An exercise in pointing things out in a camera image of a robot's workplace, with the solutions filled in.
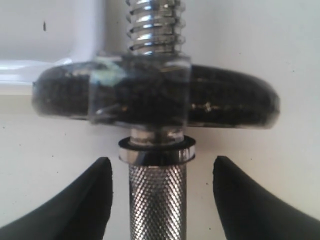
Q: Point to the black right weight plate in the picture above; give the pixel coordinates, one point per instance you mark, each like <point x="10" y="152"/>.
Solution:
<point x="154" y="92"/>

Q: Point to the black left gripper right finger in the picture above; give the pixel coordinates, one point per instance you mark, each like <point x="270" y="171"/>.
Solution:
<point x="248" y="211"/>

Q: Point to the chrome threaded dumbbell bar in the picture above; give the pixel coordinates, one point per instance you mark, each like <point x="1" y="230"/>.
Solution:
<point x="158" y="153"/>

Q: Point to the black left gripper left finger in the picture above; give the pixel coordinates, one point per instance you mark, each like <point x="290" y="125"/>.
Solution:
<point x="79" y="212"/>

